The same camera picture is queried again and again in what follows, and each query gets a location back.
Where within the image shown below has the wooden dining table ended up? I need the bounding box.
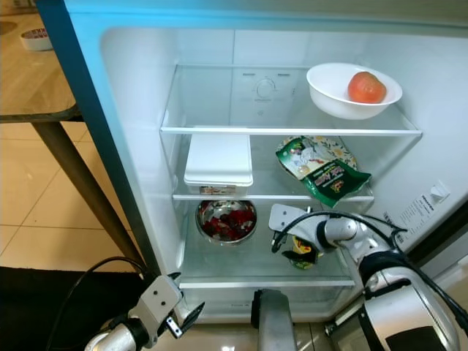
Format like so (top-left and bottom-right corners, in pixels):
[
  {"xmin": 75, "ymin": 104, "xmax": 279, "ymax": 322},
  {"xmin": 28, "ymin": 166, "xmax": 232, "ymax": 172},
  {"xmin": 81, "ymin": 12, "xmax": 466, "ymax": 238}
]
[{"xmin": 0, "ymin": 0, "xmax": 143, "ymax": 268}]

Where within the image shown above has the green snack bag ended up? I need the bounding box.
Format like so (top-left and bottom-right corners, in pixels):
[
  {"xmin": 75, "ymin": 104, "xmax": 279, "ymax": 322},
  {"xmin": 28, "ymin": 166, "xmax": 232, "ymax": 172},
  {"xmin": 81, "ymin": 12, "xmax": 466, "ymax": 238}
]
[{"xmin": 276, "ymin": 135, "xmax": 372, "ymax": 208}]

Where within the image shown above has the white bowl with tomato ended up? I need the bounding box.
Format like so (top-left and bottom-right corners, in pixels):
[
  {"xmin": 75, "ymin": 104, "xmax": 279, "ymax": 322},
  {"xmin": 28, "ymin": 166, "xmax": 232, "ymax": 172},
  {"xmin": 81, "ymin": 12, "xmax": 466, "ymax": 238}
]
[{"xmin": 306, "ymin": 63, "xmax": 403, "ymax": 120}]

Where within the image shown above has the silver fridge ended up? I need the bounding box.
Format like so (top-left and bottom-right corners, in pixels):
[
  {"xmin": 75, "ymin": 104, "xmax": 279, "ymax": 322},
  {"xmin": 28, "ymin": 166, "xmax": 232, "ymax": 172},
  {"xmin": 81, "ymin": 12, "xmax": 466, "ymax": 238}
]
[{"xmin": 35, "ymin": 0, "xmax": 468, "ymax": 351}]

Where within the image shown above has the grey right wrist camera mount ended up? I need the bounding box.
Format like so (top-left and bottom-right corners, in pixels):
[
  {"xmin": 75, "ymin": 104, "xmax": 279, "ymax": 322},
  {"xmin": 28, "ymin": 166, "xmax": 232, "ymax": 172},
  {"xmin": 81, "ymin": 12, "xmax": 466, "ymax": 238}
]
[{"xmin": 268, "ymin": 204, "xmax": 312, "ymax": 242}]

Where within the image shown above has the steel bowl with red food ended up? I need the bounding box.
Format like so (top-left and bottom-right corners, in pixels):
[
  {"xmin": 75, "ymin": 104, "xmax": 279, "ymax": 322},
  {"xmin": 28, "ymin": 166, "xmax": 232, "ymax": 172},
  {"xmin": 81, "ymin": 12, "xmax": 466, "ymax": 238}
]
[{"xmin": 196, "ymin": 199, "xmax": 258, "ymax": 244}]

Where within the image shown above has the glass fridge shelf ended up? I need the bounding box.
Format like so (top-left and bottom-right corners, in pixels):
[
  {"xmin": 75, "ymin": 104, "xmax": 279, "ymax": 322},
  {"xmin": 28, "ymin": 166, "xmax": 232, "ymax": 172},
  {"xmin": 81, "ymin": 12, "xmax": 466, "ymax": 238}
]
[
  {"xmin": 172, "ymin": 135, "xmax": 375, "ymax": 202},
  {"xmin": 159, "ymin": 64, "xmax": 423, "ymax": 137}
]

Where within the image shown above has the yellow Maggi noodle cup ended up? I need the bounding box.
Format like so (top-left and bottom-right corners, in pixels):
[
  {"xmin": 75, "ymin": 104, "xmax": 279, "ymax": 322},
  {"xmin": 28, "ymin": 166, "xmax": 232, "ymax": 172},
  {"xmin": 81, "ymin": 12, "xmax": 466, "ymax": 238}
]
[{"xmin": 279, "ymin": 234, "xmax": 319, "ymax": 270}]

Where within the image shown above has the red tomato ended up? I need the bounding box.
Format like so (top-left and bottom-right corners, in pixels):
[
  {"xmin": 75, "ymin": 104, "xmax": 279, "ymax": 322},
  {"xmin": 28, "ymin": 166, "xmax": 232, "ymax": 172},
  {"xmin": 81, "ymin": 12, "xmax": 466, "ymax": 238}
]
[{"xmin": 347, "ymin": 71, "xmax": 388, "ymax": 104}]

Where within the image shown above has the white fridge control dial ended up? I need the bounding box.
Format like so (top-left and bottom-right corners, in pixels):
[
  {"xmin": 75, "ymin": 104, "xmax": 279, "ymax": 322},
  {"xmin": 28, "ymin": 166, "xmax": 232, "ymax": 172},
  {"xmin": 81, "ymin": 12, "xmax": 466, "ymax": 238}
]
[{"xmin": 256, "ymin": 78, "xmax": 276, "ymax": 99}]

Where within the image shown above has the white labelled food container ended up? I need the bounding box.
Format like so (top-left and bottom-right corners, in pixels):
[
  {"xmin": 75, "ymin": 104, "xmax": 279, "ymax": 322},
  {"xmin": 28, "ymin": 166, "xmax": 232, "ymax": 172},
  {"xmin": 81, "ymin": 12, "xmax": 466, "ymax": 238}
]
[{"xmin": 184, "ymin": 130, "xmax": 254, "ymax": 196}]

